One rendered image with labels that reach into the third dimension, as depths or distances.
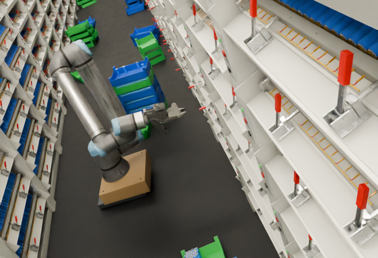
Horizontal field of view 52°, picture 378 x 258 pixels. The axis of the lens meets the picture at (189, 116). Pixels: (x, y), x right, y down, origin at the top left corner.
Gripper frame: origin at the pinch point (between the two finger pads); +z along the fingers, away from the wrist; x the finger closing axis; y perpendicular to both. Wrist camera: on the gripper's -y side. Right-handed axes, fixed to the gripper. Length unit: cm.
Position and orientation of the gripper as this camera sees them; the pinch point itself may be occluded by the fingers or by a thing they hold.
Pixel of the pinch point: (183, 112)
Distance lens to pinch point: 201.9
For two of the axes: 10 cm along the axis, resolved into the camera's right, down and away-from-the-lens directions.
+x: -2.1, -4.8, 8.5
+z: 9.6, -2.7, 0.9
